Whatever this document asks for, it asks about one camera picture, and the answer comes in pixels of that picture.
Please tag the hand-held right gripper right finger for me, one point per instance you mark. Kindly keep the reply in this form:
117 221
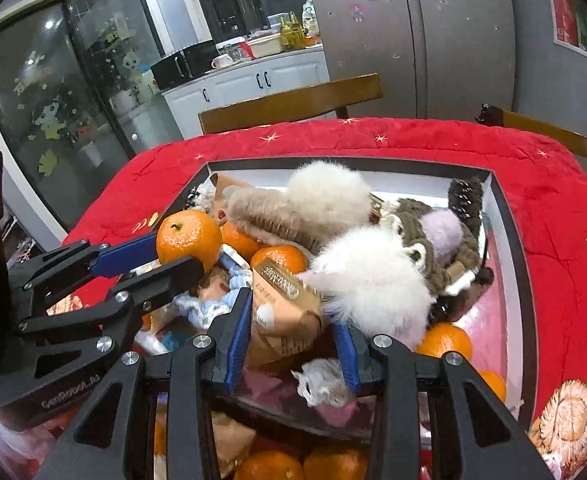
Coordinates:
346 360

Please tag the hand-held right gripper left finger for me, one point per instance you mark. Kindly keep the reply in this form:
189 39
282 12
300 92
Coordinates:
236 340

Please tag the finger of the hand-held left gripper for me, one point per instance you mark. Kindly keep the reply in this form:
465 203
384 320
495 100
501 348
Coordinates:
123 257
168 280

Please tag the orange mandarin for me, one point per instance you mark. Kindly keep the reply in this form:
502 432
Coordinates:
268 466
238 242
336 461
443 340
493 384
278 259
159 435
188 242

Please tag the blue knitted scrunchie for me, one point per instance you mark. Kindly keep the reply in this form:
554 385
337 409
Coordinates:
208 305

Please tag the dark box with pink inside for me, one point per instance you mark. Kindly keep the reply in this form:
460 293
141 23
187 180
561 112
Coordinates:
503 270

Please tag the white lace scrunchie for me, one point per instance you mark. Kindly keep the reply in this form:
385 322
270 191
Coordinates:
318 377

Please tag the metal rack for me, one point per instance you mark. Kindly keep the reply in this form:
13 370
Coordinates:
18 245

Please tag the white fluffy scrunchie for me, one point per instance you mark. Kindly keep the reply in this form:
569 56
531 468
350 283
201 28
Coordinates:
373 280

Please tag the black white scrunchie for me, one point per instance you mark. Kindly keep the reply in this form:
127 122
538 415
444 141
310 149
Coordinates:
196 197

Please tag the beige fluffy scrunchie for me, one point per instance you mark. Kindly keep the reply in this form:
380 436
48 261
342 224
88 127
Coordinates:
268 210

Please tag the brown knitted scrunchie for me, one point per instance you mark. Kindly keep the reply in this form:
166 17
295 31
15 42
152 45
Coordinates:
408 215

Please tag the small lilac fluffy scrunchie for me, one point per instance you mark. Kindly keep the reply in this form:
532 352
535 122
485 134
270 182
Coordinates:
441 232

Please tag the glass sliding door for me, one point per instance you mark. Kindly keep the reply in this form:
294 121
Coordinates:
63 110

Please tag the cream fluffy scrunchie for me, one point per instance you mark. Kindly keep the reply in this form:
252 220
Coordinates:
328 190

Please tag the black microwave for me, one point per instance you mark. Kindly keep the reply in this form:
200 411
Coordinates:
183 65

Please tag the dark brown braided hair clip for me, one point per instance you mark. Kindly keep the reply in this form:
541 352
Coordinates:
466 197

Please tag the wooden chair back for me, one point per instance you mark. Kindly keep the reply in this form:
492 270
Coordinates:
293 105

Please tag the wooden chair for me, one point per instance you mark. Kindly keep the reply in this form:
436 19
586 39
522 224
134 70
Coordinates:
538 130
293 105

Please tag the white cup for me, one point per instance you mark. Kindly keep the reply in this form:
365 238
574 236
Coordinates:
222 61

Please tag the white kitchen cabinet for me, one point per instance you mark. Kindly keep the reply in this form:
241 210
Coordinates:
273 77

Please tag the red printed blanket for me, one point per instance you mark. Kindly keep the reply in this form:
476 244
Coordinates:
563 285

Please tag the red cup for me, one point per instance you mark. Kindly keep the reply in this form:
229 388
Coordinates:
243 50

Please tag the white dish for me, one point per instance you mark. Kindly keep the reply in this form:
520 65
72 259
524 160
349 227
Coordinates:
266 46

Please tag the yellow oil bottles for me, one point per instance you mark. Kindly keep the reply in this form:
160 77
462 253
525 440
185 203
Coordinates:
293 32

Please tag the steel refrigerator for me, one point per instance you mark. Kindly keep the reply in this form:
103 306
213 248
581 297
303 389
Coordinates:
413 35

